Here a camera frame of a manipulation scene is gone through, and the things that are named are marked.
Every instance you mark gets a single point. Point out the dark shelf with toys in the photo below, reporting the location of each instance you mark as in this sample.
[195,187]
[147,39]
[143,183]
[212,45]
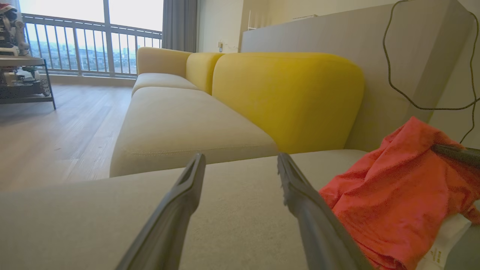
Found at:
[22,84]

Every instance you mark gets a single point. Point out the red santa hat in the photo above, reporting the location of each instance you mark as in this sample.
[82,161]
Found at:
[5,7]

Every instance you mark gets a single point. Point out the grey window curtain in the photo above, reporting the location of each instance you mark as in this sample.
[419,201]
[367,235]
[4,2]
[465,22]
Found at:
[180,26]

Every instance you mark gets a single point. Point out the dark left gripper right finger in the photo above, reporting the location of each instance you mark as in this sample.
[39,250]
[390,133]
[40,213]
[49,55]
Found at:
[318,225]

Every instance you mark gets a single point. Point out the narrow yellow sofa back cushion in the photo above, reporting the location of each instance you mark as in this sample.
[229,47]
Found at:
[200,71]

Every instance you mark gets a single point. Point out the yellow sofa end cushion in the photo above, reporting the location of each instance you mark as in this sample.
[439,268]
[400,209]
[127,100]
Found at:
[161,60]

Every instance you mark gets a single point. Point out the grey balcony railing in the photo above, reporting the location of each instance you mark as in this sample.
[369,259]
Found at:
[93,25]

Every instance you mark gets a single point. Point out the red jersey shirt white sleeves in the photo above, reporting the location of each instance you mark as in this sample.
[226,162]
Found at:
[393,195]

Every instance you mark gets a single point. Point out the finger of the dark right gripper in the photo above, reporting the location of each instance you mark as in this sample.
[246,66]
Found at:
[461,155]

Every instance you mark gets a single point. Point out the oval coffee table black legs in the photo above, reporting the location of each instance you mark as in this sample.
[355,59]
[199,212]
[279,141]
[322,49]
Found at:
[18,61]

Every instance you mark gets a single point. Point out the large glass balcony window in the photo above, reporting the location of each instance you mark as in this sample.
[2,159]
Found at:
[63,5]

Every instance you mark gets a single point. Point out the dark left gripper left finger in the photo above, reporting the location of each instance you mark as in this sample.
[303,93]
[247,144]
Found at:
[168,225]

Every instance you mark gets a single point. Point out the white wall socket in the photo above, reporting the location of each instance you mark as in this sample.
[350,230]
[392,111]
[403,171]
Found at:
[220,47]

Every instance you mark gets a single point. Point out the large yellow sofa back cushion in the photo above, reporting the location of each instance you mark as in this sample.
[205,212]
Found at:
[285,101]

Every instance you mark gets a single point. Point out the small grey sofa seat cushion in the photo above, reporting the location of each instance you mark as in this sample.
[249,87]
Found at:
[161,79]

